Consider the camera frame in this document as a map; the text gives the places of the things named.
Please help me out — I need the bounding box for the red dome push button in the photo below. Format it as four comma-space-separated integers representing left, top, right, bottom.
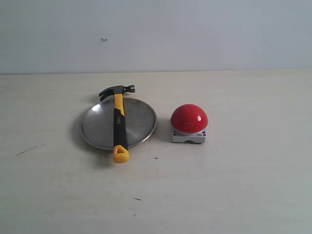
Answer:
170, 104, 210, 144

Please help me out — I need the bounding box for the yellow black claw hammer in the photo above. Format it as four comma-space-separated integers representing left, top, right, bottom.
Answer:
99, 85, 135, 164

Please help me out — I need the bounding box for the round steel plate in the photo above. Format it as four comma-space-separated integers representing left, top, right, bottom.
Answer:
80, 97, 157, 150

